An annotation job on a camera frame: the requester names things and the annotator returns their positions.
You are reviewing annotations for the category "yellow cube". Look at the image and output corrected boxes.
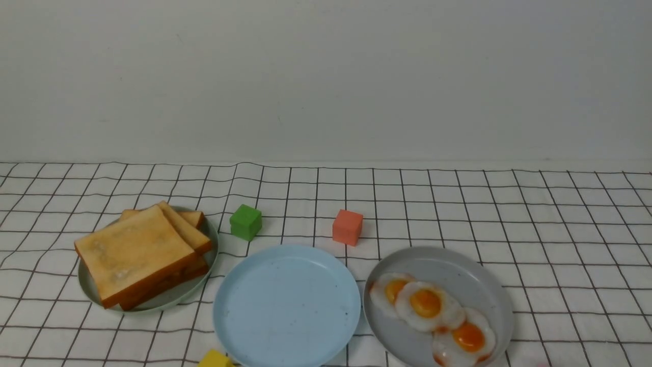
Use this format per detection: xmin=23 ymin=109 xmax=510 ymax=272
xmin=197 ymin=349 xmax=235 ymax=367

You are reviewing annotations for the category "fried egg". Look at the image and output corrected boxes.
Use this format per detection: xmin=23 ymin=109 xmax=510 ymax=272
xmin=431 ymin=307 xmax=497 ymax=366
xmin=369 ymin=272 xmax=416 ymax=319
xmin=394 ymin=281 xmax=466 ymax=333

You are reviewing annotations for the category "light blue plate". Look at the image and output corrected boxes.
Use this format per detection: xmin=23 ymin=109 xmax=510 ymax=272
xmin=212 ymin=244 xmax=362 ymax=366

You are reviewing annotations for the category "grey plate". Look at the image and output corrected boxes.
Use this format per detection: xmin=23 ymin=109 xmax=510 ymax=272
xmin=363 ymin=247 xmax=515 ymax=366

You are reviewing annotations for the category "green cube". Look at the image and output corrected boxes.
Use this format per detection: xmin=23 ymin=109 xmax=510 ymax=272
xmin=230 ymin=204 xmax=262 ymax=242

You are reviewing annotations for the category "orange cube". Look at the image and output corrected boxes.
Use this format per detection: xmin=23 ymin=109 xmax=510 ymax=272
xmin=332 ymin=209 xmax=364 ymax=247

